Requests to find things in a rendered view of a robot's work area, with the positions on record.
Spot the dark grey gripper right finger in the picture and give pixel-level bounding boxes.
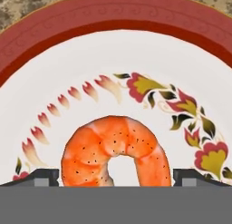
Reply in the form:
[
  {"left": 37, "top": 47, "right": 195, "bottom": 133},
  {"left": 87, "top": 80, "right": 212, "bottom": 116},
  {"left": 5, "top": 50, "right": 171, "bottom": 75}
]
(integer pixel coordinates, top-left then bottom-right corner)
[{"left": 172, "top": 168, "right": 232, "bottom": 188}]

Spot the orange shrimp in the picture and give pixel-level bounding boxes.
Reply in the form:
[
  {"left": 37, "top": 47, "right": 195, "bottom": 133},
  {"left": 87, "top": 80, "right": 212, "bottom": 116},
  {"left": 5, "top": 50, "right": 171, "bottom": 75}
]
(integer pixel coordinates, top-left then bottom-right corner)
[{"left": 61, "top": 115, "right": 172, "bottom": 188}]

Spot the white floral plate red rim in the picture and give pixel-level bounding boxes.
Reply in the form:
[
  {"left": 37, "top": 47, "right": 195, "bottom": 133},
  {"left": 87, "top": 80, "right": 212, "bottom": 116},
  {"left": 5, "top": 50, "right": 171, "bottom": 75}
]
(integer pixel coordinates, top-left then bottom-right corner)
[{"left": 0, "top": 0, "right": 232, "bottom": 188}]

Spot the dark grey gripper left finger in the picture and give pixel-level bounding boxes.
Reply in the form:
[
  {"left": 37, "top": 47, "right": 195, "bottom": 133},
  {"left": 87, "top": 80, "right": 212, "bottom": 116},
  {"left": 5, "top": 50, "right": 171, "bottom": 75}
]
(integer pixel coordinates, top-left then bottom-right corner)
[{"left": 0, "top": 168, "right": 60, "bottom": 188}]

